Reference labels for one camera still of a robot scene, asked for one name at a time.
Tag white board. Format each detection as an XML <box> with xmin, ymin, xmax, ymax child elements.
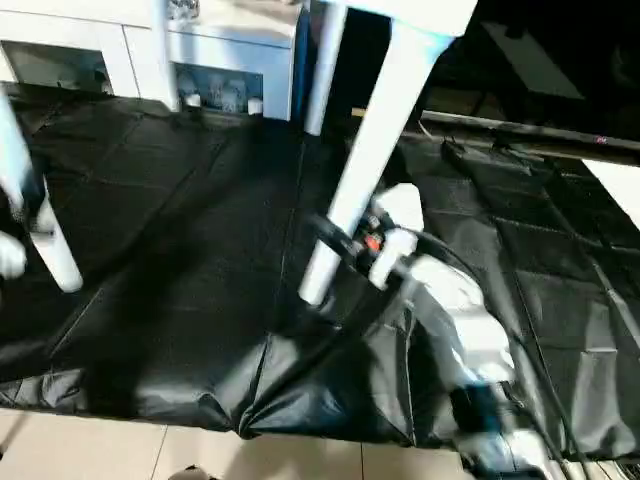
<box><xmin>581</xmin><ymin>158</ymin><xmax>640</xmax><ymax>225</ymax></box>

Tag black bundle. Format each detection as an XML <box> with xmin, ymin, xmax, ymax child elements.
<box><xmin>167</xmin><ymin>0</ymin><xmax>202</xmax><ymax>22</ymax></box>

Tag black rod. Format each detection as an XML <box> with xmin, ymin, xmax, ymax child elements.
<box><xmin>421</xmin><ymin>109</ymin><xmax>640</xmax><ymax>165</ymax></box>

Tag white glass-door cabinet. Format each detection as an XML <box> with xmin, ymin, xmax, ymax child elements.
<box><xmin>0</xmin><ymin>0</ymin><xmax>302</xmax><ymax>122</ymax></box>

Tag black table mat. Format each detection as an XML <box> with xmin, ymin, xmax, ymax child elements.
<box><xmin>0</xmin><ymin>79</ymin><xmax>640</xmax><ymax>460</ymax></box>

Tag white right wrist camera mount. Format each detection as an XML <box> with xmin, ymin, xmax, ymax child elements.
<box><xmin>368</xmin><ymin>182</ymin><xmax>427</xmax><ymax>292</ymax></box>

